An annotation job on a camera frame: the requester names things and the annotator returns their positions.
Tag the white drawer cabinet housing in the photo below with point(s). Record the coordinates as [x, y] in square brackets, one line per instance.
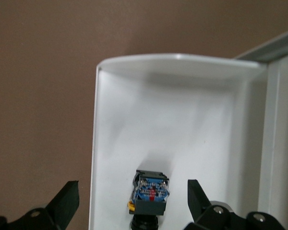
[285, 119]

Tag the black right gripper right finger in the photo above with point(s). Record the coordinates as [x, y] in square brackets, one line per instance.
[206, 218]

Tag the white plastic bin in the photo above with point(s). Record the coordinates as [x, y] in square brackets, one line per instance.
[170, 107]

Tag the brown table cover sheet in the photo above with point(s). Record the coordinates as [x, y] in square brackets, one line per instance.
[38, 83]

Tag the green push button switch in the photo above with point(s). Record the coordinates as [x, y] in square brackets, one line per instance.
[151, 194]

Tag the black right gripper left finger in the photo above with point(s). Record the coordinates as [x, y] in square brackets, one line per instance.
[60, 210]

